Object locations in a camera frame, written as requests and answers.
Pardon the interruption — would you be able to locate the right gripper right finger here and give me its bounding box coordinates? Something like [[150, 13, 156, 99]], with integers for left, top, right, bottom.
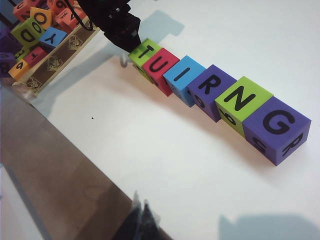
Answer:
[[142, 198, 176, 240]]

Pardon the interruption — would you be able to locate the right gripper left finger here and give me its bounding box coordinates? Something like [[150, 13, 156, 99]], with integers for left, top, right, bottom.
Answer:
[[116, 191, 145, 240]]

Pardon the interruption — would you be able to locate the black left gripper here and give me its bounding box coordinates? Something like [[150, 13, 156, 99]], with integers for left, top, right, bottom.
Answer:
[[76, 0, 142, 53]]

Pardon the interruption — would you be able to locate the green foam block with L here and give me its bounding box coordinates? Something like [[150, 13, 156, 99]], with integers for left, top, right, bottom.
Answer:
[[128, 37, 163, 85]]

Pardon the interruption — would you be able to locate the red foam block with P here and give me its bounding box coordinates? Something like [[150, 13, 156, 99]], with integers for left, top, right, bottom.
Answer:
[[141, 47, 181, 98]]

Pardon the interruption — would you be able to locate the blue foam block with fish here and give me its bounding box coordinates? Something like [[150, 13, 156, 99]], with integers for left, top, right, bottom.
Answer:
[[162, 55, 208, 108]]

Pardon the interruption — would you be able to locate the purple foam block with nine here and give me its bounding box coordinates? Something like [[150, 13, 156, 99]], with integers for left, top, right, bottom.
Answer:
[[186, 64, 238, 123]]

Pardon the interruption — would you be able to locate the purple foam block with five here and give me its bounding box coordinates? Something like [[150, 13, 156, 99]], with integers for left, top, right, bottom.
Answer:
[[241, 96, 312, 167]]

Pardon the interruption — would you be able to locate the green foam block with nine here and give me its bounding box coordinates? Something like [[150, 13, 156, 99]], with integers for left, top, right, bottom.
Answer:
[[214, 76, 275, 138]]

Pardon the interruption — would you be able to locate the purple foam letter block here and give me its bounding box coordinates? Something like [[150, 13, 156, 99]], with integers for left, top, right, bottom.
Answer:
[[31, 0, 50, 11], [0, 26, 20, 78]]

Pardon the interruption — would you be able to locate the orange foam block with picture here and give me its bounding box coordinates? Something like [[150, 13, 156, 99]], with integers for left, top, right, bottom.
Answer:
[[53, 9, 87, 35]]

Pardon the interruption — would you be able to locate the blue foam block with Y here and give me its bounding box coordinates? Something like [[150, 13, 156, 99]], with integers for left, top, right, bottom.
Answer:
[[38, 29, 69, 54]]

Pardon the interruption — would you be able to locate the yellow brown patterned box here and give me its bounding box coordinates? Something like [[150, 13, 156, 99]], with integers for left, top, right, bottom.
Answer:
[[11, 23, 100, 95]]

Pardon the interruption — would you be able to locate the orange foam block with animal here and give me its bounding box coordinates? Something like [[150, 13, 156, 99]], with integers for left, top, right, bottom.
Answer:
[[47, 0, 76, 16]]

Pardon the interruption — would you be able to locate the yellow-orange foam block with O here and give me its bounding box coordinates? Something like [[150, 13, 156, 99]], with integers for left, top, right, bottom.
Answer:
[[29, 6, 55, 31]]

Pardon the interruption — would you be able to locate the red foam block with T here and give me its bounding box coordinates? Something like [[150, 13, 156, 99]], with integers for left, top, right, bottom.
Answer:
[[23, 45, 49, 68]]

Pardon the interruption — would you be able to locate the orange foam block with C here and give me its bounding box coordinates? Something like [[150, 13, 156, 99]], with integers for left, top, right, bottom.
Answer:
[[12, 0, 32, 22]]

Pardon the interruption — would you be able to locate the green foam block with D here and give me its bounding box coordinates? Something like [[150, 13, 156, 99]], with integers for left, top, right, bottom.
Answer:
[[10, 16, 46, 48]]

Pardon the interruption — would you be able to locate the green foam block with three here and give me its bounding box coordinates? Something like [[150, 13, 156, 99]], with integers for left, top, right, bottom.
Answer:
[[13, 47, 32, 62]]

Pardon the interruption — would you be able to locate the yellow-orange foam block with six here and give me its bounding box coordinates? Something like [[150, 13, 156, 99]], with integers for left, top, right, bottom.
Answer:
[[8, 58, 31, 81]]

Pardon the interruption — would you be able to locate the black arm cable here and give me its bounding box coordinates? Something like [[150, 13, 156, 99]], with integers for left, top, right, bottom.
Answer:
[[65, 0, 94, 32]]

